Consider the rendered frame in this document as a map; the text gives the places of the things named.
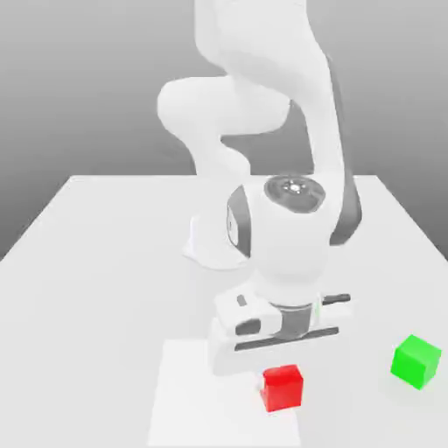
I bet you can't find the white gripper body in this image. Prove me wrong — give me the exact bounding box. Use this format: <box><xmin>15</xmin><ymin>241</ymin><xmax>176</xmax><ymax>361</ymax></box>
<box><xmin>207</xmin><ymin>316</ymin><xmax>351</xmax><ymax>378</ymax></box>

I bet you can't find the small red cube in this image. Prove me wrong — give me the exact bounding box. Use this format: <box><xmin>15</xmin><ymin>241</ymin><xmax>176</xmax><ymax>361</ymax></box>
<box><xmin>259</xmin><ymin>364</ymin><xmax>304</xmax><ymax>413</ymax></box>

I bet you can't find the small green cube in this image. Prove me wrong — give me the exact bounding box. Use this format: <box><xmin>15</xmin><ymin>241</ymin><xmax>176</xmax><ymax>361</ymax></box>
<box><xmin>389</xmin><ymin>333</ymin><xmax>443</xmax><ymax>391</ymax></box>

